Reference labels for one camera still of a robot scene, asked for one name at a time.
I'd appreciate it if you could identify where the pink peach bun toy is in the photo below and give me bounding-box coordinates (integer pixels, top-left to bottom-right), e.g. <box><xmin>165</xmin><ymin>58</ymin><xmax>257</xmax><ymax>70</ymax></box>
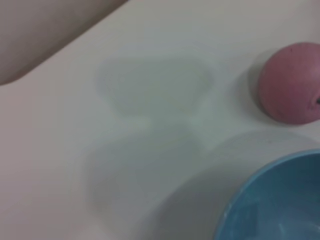
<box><xmin>258</xmin><ymin>42</ymin><xmax>320</xmax><ymax>125</ymax></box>

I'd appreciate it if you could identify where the blue plastic bowl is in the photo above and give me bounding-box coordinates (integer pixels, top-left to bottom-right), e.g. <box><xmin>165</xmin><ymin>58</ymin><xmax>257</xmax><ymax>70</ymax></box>
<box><xmin>212</xmin><ymin>149</ymin><xmax>320</xmax><ymax>240</ymax></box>

